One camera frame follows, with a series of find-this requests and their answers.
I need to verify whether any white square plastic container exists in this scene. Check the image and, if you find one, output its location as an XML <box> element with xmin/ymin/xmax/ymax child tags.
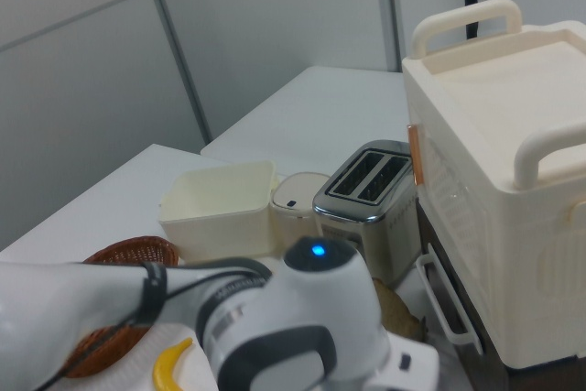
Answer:
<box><xmin>157</xmin><ymin>159</ymin><xmax>280</xmax><ymax>261</ymax></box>

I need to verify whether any small white lidded bin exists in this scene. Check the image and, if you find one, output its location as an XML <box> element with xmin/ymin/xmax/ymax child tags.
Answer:
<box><xmin>268</xmin><ymin>171</ymin><xmax>332</xmax><ymax>255</ymax></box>

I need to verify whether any white drawer handle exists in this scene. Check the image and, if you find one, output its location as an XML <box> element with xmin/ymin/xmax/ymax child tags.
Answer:
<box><xmin>414</xmin><ymin>241</ymin><xmax>485</xmax><ymax>357</ymax></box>

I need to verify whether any brown toy bread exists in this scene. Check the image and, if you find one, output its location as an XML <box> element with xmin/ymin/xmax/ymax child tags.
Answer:
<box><xmin>371</xmin><ymin>277</ymin><xmax>425</xmax><ymax>343</ymax></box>

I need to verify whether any cream brown toy cabinet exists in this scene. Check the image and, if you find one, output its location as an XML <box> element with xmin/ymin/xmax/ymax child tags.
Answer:
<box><xmin>401</xmin><ymin>0</ymin><xmax>586</xmax><ymax>371</ymax></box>

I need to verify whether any silver cream toaster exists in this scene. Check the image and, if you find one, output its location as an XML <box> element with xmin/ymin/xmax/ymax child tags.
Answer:
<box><xmin>311</xmin><ymin>138</ymin><xmax>420</xmax><ymax>288</ymax></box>

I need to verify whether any dark brown drawer box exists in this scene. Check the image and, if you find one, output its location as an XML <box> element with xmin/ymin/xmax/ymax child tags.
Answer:
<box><xmin>413</xmin><ymin>197</ymin><xmax>510</xmax><ymax>391</ymax></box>

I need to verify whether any yellow banana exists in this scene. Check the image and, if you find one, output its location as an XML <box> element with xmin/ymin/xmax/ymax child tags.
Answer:
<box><xmin>151</xmin><ymin>336</ymin><xmax>195</xmax><ymax>391</ymax></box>

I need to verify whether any copper door handle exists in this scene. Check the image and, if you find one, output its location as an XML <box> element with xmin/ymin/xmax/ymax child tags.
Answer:
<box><xmin>407</xmin><ymin>122</ymin><xmax>426</xmax><ymax>187</ymax></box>

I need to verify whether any brown wicker basket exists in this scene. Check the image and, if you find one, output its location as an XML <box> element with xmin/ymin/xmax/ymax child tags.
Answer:
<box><xmin>59</xmin><ymin>234</ymin><xmax>181</xmax><ymax>380</ymax></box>

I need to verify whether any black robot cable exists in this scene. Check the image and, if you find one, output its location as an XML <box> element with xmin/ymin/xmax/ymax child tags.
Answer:
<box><xmin>58</xmin><ymin>256</ymin><xmax>277</xmax><ymax>386</ymax></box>

